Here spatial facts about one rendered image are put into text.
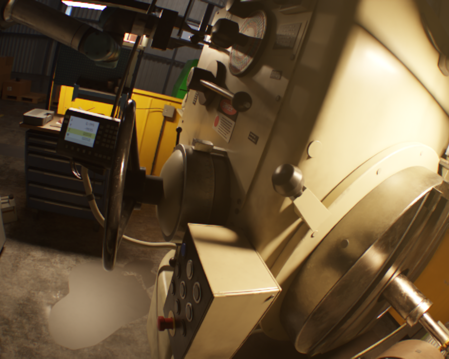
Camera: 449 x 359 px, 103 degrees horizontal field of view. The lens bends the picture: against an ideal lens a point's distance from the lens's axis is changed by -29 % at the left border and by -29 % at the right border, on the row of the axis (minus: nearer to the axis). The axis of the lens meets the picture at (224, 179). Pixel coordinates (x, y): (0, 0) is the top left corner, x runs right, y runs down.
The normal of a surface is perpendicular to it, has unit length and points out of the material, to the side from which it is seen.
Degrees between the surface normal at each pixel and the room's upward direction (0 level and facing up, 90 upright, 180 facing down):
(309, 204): 90
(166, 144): 90
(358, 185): 90
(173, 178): 68
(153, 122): 90
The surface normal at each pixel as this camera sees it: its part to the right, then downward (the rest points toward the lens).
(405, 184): -0.27, -0.80
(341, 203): 0.32, 0.44
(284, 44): -0.90, -0.14
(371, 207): -0.50, -0.67
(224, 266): 0.31, -0.88
